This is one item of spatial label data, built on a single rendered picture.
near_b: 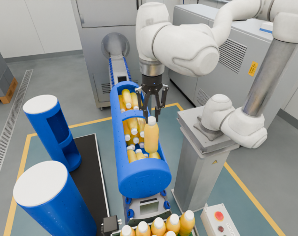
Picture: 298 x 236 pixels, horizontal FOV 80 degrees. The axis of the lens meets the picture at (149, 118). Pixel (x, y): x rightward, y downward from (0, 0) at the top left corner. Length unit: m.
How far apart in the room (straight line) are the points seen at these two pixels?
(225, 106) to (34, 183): 1.17
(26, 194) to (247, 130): 1.22
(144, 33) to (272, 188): 2.37
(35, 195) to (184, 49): 1.04
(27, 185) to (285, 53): 1.40
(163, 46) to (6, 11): 5.39
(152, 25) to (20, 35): 5.39
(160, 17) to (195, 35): 0.15
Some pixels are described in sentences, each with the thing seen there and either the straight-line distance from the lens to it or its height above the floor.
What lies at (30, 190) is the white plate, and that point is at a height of 1.04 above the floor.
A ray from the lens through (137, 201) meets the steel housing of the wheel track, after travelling 1.13.
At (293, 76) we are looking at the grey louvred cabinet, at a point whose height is 1.07.
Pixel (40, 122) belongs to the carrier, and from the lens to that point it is 1.80.
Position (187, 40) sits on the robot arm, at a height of 1.83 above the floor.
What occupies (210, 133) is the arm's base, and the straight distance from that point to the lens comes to 1.27.
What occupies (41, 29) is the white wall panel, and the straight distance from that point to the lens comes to 5.70.
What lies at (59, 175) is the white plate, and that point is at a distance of 1.20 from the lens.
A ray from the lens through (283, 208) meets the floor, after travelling 2.56.
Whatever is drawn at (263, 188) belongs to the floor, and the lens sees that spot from 2.58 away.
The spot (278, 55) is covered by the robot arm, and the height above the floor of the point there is 1.68.
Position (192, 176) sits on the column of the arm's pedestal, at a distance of 1.52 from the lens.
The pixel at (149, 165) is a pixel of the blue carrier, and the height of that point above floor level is 1.23.
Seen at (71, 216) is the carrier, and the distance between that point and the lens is 1.39.
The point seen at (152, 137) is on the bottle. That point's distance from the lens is 0.82.
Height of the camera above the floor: 1.96
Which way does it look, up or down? 41 degrees down
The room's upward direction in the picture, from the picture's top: straight up
